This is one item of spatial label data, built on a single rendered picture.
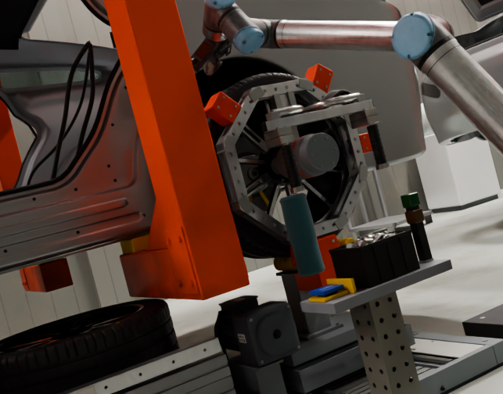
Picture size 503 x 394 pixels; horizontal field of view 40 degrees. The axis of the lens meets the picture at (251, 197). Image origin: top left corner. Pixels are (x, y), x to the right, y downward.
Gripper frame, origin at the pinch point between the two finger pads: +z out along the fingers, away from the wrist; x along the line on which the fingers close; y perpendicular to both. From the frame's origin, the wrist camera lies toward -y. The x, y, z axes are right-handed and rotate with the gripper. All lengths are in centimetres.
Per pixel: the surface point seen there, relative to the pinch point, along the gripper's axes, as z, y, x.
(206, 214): -14, -46, -42
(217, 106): -10.2, -13.3, -16.6
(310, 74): -0.8, 26.6, -25.4
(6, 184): 206, -31, 127
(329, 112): -16.1, 8.1, -44.9
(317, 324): 44, -25, -84
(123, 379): 3, -92, -56
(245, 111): -5.9, -5.5, -22.2
